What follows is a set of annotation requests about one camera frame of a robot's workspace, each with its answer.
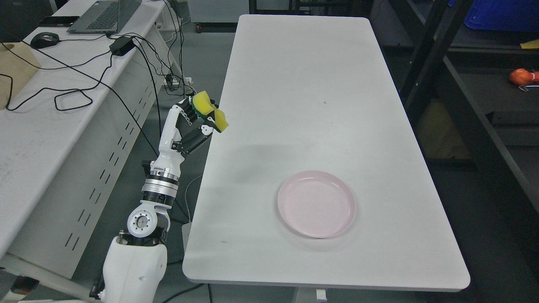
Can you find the pink round plate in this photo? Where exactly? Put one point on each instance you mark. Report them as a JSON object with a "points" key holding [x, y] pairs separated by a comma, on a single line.
{"points": [[316, 204]]}

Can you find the white power strip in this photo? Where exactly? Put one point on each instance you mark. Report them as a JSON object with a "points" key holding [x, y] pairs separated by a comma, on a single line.
{"points": [[185, 233]]}

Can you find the black smartphone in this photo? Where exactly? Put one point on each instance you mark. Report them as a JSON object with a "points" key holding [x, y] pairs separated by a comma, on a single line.
{"points": [[58, 21]]}

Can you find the grey laptop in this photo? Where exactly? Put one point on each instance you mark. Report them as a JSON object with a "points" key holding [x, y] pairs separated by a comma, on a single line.
{"points": [[105, 16]]}

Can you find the black computer mouse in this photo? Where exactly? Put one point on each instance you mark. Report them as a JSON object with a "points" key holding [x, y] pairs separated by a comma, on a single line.
{"points": [[44, 40]]}

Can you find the orange toy object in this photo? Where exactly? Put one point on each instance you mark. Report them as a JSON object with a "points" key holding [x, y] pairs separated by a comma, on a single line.
{"points": [[522, 77]]}

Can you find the dark metal shelf rack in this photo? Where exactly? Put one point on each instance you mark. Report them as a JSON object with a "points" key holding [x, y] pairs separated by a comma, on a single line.
{"points": [[496, 121]]}

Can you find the green yellow sponge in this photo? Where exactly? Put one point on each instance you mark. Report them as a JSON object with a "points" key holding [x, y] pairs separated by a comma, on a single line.
{"points": [[204, 107]]}

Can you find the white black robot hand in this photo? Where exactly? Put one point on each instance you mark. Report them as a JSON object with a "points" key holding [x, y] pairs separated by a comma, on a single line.
{"points": [[183, 132]]}

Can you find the blue plastic bin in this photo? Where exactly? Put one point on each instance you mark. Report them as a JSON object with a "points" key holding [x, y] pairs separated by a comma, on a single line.
{"points": [[504, 15]]}

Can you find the white work table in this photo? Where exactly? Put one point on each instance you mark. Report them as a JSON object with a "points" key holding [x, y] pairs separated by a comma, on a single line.
{"points": [[314, 93]]}

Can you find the black power adapter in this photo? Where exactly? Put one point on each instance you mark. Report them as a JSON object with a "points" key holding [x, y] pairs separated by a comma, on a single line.
{"points": [[121, 46]]}

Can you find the white side desk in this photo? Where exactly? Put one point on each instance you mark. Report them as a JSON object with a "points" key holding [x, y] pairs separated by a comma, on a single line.
{"points": [[63, 150]]}

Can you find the beige cardboard box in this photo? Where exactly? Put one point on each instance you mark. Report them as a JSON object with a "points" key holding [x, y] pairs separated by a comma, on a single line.
{"points": [[17, 66]]}

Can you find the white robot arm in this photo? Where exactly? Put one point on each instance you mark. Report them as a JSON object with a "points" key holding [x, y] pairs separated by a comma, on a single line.
{"points": [[137, 257]]}

